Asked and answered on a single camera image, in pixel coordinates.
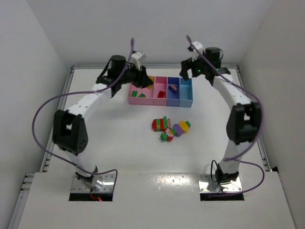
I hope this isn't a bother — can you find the red lego brick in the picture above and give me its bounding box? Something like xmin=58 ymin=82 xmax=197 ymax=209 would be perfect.
xmin=157 ymin=90 xmax=165 ymax=98

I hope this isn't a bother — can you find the red green lego block cluster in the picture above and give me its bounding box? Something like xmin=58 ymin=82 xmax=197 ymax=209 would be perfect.
xmin=152 ymin=116 xmax=171 ymax=132

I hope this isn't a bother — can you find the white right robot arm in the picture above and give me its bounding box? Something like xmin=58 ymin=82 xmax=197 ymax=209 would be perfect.
xmin=180 ymin=43 xmax=262 ymax=184

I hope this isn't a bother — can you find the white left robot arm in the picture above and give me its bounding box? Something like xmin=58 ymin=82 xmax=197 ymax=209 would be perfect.
xmin=52 ymin=52 xmax=153 ymax=177

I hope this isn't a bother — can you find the pink and blue sorting tray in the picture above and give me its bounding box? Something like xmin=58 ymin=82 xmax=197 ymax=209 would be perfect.
xmin=128 ymin=76 xmax=193 ymax=107

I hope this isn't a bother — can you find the white flower lego piece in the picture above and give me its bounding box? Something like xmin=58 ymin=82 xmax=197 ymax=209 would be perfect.
xmin=164 ymin=128 xmax=174 ymax=137

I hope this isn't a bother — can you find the green lego brick bottom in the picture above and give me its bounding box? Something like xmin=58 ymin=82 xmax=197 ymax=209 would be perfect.
xmin=160 ymin=133 xmax=168 ymax=142

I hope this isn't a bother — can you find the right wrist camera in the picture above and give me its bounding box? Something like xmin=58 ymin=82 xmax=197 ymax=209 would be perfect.
xmin=187 ymin=42 xmax=204 ymax=62

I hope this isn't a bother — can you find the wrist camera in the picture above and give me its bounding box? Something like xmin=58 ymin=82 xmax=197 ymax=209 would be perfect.
xmin=187 ymin=42 xmax=204 ymax=62
xmin=131 ymin=52 xmax=146 ymax=65

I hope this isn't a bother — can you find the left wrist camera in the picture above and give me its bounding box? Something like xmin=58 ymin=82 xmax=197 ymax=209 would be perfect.
xmin=131 ymin=52 xmax=146 ymax=65

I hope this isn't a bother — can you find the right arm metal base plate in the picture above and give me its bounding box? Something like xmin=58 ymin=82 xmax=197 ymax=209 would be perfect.
xmin=198 ymin=174 xmax=243 ymax=194

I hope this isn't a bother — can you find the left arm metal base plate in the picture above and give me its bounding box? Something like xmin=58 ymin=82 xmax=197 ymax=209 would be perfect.
xmin=71 ymin=173 xmax=116 ymax=194

